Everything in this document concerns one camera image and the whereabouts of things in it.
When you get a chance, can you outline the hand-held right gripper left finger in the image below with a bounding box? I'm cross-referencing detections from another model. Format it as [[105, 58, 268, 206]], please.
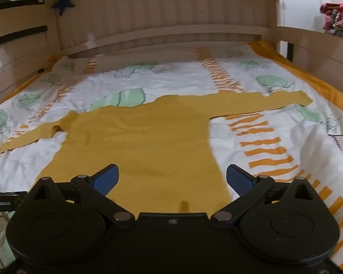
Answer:
[[19, 164, 134, 228]]

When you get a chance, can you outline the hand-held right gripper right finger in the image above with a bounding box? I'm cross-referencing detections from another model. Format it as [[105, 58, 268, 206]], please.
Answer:
[[211, 164, 324, 228]]

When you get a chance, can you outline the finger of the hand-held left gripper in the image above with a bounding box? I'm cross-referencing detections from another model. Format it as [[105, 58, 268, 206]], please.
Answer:
[[0, 185, 27, 207]]

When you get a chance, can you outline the mustard yellow long-sleeve sweater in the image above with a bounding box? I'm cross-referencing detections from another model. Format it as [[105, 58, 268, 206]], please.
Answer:
[[0, 90, 313, 214]]

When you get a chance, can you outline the pile of colourful clothes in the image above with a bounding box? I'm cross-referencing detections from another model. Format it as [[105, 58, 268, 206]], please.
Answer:
[[319, 2, 343, 39]]

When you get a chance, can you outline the white leaf-print bed sheet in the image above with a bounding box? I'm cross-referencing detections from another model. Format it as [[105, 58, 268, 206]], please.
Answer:
[[0, 40, 343, 271]]

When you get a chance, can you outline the dark blue star ornament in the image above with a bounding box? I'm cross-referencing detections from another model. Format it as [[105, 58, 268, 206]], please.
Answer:
[[51, 0, 75, 16]]

